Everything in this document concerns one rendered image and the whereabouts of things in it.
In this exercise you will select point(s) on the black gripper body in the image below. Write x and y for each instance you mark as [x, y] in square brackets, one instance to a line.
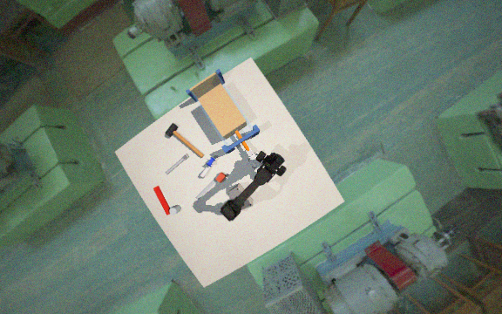
[261, 156]

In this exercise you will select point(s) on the mallet with black head and wooden handle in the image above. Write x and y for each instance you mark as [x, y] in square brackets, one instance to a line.
[172, 130]

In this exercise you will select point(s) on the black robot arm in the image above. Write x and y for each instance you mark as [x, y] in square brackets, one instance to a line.
[232, 208]

